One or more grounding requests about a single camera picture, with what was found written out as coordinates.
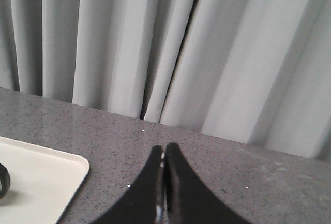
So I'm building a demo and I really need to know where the white smiley mug black handle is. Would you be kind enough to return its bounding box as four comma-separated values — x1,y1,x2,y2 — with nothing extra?
0,164,10,198

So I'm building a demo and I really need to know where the cream rectangular plastic tray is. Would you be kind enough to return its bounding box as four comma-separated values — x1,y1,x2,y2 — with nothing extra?
1,137,90,223

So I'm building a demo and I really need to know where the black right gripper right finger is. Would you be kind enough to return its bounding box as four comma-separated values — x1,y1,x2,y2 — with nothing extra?
165,142,249,223

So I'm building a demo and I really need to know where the grey curtain left panel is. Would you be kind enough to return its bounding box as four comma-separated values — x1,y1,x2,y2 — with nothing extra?
1,0,194,122

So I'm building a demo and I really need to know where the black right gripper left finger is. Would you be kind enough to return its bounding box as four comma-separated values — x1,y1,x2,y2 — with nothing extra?
93,145,164,223

